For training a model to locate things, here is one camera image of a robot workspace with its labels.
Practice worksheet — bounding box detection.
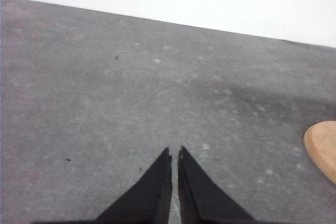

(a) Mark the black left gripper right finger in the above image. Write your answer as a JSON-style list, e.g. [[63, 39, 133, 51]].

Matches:
[[177, 146, 256, 224]]

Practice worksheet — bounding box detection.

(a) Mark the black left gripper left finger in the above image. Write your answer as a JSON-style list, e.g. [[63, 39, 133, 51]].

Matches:
[[32, 148, 173, 224]]

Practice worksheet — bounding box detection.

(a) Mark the wooden cup tree stand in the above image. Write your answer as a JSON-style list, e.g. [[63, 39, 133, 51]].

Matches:
[[303, 120, 336, 185]]

